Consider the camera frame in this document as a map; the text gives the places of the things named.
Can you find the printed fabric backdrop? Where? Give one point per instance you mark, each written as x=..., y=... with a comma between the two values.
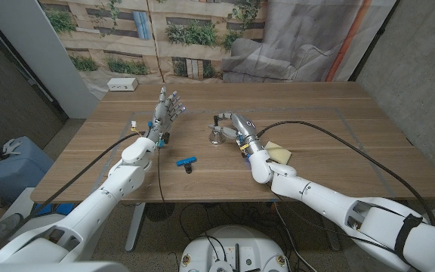
x=202, y=56

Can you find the white tool on case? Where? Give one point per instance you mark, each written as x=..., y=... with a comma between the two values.
x=11, y=145

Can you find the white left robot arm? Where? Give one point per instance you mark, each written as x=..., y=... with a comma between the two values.
x=100, y=204

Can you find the blue plastic case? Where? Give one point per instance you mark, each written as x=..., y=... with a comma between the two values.
x=13, y=174

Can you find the grey table leg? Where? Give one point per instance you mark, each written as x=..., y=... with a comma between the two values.
x=334, y=242

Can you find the white table leg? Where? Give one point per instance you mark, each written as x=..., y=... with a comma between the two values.
x=135, y=226

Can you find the white power strip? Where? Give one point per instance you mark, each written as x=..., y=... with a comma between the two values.
x=122, y=84

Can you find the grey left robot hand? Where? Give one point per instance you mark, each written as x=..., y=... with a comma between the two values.
x=161, y=113

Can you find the white robot torso base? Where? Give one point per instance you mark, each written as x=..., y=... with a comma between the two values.
x=232, y=242

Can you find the round black floor fixture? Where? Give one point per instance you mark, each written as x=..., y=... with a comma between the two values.
x=159, y=211

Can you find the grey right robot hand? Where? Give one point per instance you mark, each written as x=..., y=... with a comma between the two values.
x=245, y=128

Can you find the pale yellow sponge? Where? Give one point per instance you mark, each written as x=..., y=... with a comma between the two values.
x=279, y=154

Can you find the blue and black paper clip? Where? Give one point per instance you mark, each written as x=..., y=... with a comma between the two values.
x=186, y=161

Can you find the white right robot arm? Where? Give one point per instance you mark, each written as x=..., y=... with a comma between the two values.
x=315, y=192

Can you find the white pillar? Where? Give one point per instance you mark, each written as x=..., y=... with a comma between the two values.
x=44, y=49

